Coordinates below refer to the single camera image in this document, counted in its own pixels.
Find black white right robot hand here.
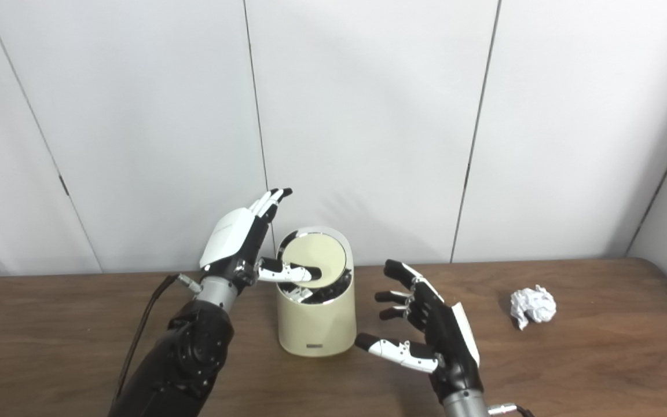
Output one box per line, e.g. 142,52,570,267
355,259,483,404

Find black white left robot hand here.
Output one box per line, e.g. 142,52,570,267
199,188,322,290

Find cream round bin lid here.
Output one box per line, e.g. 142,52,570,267
280,232,347,288

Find large white paper ball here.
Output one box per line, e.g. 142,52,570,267
510,284,558,331

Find cream-colored desktop bin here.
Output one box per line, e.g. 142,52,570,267
276,226,357,357

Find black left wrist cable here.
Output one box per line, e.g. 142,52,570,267
111,274,202,406

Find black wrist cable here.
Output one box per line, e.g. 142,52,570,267
488,404,537,417
111,274,202,406

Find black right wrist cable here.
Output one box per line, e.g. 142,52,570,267
488,404,537,417

